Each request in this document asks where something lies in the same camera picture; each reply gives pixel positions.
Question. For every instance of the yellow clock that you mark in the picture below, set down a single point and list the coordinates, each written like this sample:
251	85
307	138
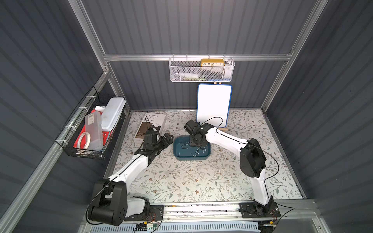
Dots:
209	62

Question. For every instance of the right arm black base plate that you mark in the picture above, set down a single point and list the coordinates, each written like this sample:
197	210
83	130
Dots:
256	210

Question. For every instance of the white board with blue frame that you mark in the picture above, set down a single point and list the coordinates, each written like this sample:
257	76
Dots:
213	103

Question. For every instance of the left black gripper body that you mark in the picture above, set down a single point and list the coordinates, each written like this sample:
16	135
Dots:
164	139

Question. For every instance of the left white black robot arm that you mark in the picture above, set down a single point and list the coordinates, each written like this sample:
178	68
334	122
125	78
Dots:
110	203

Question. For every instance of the white marker pen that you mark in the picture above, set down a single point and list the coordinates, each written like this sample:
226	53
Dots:
191	76

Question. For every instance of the white wire mesh basket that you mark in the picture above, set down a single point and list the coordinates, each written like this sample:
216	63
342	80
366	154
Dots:
185	64

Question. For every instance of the teal plastic storage tray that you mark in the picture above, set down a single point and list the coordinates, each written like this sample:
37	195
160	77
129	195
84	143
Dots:
183	151

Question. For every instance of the interior design trends book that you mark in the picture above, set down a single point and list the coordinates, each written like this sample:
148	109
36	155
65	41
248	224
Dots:
150	120

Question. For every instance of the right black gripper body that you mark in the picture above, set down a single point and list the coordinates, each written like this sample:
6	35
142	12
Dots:
196	139

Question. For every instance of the white plastic case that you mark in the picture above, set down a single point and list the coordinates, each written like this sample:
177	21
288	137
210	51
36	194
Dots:
112	113

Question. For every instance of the white tape roll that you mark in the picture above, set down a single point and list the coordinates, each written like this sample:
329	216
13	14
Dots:
83	141

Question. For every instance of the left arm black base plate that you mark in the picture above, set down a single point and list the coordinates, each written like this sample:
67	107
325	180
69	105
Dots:
150	213

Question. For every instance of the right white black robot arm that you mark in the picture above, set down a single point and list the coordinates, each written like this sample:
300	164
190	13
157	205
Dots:
252	159

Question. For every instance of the black wire wall basket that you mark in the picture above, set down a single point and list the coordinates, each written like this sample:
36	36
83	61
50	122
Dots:
67	140

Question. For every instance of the aluminium front rail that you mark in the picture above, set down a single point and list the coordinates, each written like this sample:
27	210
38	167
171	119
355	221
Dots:
229	211

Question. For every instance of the translucent plastic container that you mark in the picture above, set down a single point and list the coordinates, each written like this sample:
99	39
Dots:
93	125

